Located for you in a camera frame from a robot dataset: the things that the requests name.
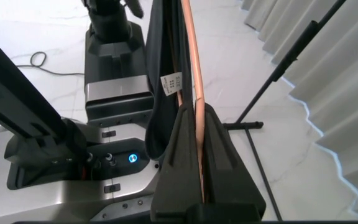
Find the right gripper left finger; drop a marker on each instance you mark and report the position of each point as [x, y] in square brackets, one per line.
[179, 174]

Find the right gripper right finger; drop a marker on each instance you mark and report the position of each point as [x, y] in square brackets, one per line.
[228, 174]

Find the pink clothes hanger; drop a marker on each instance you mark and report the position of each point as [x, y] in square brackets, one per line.
[194, 62]

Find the dark grey T-shirt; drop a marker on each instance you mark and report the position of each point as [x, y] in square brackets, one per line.
[160, 46]

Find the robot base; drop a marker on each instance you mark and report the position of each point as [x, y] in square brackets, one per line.
[120, 93]

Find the black clothes rack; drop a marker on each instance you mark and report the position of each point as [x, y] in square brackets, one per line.
[294, 53]

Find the white curtain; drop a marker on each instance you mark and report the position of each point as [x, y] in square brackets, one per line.
[337, 77]

